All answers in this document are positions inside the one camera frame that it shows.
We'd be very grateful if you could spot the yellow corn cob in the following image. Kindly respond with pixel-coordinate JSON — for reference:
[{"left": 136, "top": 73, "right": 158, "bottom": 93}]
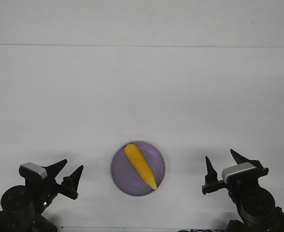
[{"left": 124, "top": 144, "right": 157, "bottom": 190}]

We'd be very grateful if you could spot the purple round plate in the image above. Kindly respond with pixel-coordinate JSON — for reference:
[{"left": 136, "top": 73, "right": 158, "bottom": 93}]
[{"left": 111, "top": 141, "right": 166, "bottom": 197}]

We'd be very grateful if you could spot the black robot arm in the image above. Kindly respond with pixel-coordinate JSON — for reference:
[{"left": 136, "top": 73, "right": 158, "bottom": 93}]
[
  {"left": 0, "top": 159, "right": 84, "bottom": 232},
  {"left": 202, "top": 150, "right": 284, "bottom": 232}
]

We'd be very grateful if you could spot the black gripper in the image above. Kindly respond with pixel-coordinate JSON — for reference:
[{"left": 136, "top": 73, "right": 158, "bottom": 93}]
[
  {"left": 43, "top": 159, "right": 84, "bottom": 205},
  {"left": 202, "top": 149, "right": 269, "bottom": 201}
]

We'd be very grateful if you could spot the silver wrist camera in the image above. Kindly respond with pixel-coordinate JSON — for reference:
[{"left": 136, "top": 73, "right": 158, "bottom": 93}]
[
  {"left": 222, "top": 162, "right": 256, "bottom": 184},
  {"left": 19, "top": 162, "right": 47, "bottom": 180}
]

